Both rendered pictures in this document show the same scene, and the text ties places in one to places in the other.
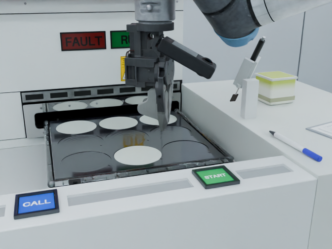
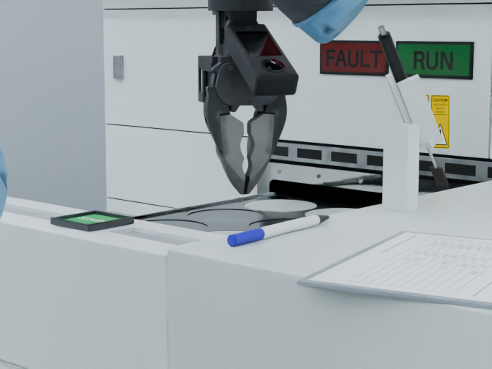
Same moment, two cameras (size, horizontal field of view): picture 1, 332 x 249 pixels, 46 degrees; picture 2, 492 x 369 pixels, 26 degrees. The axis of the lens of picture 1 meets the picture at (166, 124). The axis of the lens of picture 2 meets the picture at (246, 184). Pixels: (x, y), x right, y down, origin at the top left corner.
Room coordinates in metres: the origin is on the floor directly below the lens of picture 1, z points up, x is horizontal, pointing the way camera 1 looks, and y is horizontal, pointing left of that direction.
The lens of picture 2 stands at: (0.17, -1.00, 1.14)
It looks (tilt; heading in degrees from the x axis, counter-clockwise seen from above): 8 degrees down; 60
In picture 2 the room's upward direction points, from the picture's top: straight up
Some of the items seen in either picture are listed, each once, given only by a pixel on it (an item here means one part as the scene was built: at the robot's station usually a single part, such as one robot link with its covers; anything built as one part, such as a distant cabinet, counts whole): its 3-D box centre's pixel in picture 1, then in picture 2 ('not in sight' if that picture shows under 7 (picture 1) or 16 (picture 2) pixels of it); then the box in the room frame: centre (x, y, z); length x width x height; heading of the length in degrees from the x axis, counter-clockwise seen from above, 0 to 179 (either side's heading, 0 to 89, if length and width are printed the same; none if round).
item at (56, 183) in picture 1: (147, 171); not in sight; (0.69, 0.04, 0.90); 0.38 x 0.01 x 0.01; 107
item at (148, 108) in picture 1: (151, 109); (225, 151); (0.74, 0.03, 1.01); 0.06 x 0.03 x 0.09; 77
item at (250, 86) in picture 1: (246, 85); (411, 140); (0.84, -0.18, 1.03); 0.06 x 0.04 x 0.13; 17
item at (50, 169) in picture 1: (48, 147); (185, 211); (0.81, 0.26, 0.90); 0.37 x 0.01 x 0.01; 17
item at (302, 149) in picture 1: (292, 144); (282, 228); (0.65, -0.23, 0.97); 0.14 x 0.01 x 0.01; 21
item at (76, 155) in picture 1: (127, 138); (290, 228); (0.87, 0.09, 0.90); 0.34 x 0.34 x 0.01; 17
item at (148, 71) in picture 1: (151, 55); (238, 54); (0.76, 0.03, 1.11); 0.09 x 0.08 x 0.12; 77
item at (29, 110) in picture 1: (106, 113); (378, 207); (1.06, 0.17, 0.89); 0.44 x 0.02 x 0.10; 107
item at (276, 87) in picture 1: (274, 87); not in sight; (0.95, -0.27, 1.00); 0.07 x 0.07 x 0.07; 21
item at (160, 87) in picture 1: (161, 89); (225, 111); (0.73, 0.01, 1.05); 0.05 x 0.02 x 0.09; 167
